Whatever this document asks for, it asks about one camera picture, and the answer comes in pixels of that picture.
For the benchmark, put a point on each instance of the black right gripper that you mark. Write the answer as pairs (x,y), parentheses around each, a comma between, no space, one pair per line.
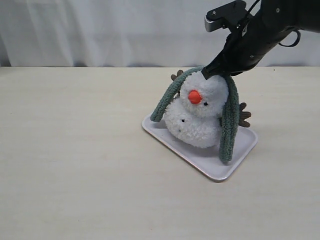
(243,53)

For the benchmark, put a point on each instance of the green knitted scarf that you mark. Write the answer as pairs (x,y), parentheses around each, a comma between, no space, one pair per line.
(230,114)

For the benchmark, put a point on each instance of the white plush snowman toy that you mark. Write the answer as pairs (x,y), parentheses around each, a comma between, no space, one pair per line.
(194,117)

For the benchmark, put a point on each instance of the white rectangular tray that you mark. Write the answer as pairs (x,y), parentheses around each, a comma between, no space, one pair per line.
(204,160)

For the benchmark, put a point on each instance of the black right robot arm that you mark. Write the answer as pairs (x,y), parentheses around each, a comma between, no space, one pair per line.
(283,17)

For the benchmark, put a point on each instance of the white curtain backdrop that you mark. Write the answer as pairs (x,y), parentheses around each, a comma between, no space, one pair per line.
(107,33)

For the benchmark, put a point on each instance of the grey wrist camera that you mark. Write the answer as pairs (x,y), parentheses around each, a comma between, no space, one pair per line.
(228,16)

